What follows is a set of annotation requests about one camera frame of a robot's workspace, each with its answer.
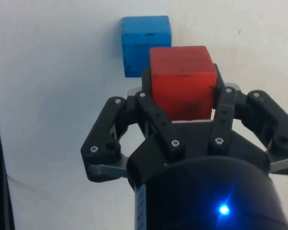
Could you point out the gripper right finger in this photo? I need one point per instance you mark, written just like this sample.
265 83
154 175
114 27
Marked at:
266 112

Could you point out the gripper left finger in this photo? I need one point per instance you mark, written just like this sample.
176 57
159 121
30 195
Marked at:
100 134

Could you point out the red cube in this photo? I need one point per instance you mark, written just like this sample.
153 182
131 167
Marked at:
182 91

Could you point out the blue cube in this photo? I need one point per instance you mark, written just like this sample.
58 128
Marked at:
144 38

